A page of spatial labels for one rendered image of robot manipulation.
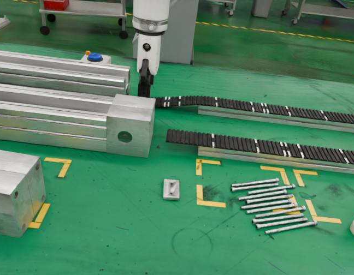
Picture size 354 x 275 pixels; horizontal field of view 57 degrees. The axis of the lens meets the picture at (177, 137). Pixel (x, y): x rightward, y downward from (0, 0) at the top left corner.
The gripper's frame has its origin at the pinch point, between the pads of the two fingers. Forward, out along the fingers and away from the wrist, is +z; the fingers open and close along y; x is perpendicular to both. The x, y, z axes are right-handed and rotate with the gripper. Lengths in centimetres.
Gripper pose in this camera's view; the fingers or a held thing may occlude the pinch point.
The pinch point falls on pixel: (146, 86)
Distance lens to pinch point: 89.0
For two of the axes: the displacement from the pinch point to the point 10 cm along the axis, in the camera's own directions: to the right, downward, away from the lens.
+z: -1.1, 8.2, 5.6
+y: 0.5, -5.6, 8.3
